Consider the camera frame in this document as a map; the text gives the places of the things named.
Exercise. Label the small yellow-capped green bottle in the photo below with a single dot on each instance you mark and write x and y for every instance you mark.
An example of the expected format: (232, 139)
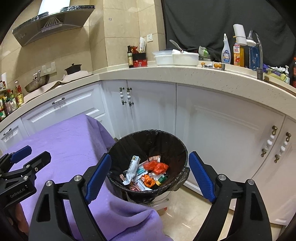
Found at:
(161, 180)

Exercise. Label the black backdrop cloth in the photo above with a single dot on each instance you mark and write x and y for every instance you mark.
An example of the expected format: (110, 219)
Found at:
(208, 20)

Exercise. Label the beige stone countertop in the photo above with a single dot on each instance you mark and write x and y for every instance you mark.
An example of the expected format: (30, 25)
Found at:
(185, 74)

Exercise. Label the white plastic container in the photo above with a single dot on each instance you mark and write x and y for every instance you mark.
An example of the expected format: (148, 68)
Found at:
(186, 59)
(163, 58)

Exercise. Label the white paper packet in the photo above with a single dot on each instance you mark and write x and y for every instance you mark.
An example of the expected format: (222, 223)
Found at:
(142, 45)

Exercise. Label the dark sauce bottle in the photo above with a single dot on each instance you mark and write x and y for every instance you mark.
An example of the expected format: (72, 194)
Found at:
(294, 73)

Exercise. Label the orange dish soap bottle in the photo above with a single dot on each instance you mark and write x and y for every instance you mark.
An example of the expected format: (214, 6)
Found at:
(238, 58)

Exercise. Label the white kitchen cabinets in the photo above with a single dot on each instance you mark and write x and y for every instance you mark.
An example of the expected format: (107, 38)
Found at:
(219, 120)

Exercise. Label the black-lined trash can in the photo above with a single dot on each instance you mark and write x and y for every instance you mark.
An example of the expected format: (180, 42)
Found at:
(161, 143)

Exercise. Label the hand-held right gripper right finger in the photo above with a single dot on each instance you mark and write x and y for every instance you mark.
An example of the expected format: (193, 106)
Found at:
(201, 176)

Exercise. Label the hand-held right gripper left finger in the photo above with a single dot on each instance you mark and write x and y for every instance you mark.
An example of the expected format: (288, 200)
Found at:
(98, 178)

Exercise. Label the orange plastic bag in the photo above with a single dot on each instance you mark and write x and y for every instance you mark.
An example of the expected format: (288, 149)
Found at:
(148, 181)
(156, 167)

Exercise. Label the yellow green sponge pack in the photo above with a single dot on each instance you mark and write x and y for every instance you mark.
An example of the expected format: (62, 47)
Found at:
(276, 73)

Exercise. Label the red plaid ribbon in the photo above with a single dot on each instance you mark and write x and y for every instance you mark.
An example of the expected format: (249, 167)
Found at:
(134, 187)

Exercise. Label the large yellow cooking oil jug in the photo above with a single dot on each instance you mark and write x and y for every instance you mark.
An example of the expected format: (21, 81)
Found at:
(19, 95)

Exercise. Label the clear orange-dotted wrapper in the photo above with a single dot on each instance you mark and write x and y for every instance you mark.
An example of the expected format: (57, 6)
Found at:
(154, 159)

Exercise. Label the white printed tube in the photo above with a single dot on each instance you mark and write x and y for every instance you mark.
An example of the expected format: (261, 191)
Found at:
(131, 169)

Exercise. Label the purple tablecloth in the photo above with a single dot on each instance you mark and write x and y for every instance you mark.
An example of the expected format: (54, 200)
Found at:
(64, 143)

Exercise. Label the person's left hand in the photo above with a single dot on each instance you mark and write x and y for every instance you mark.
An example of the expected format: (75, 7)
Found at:
(17, 216)

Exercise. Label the white wall socket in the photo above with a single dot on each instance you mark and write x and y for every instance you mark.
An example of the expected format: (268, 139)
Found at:
(44, 69)
(52, 66)

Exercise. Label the dark olive oil bottle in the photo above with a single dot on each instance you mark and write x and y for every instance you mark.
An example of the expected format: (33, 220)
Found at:
(130, 58)

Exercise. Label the red black box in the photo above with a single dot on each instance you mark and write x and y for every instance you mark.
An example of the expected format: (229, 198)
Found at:
(140, 60)

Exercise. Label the row of condiment bottles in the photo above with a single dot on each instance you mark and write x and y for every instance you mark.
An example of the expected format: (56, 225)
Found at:
(7, 104)

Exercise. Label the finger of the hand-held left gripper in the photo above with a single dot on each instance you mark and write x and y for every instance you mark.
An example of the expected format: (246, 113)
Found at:
(22, 152)
(42, 158)

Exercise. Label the steel range hood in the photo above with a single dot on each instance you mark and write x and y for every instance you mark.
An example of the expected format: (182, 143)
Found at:
(53, 23)

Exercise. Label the steel wok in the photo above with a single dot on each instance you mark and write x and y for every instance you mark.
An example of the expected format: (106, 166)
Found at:
(37, 85)

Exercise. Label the blue bottle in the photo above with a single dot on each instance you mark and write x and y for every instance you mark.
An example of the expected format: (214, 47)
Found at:
(254, 58)

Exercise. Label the white spray bottle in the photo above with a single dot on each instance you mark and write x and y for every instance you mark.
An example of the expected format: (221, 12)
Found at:
(226, 54)

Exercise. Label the black lidded pot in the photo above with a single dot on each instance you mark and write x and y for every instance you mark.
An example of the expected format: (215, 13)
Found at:
(73, 69)

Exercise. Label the white pump bottle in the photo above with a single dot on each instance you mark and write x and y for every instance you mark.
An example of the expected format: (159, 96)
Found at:
(287, 75)

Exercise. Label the green packet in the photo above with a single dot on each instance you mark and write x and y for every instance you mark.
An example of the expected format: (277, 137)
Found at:
(203, 53)

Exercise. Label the steel faucet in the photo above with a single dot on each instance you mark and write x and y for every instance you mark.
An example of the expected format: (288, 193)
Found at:
(260, 71)

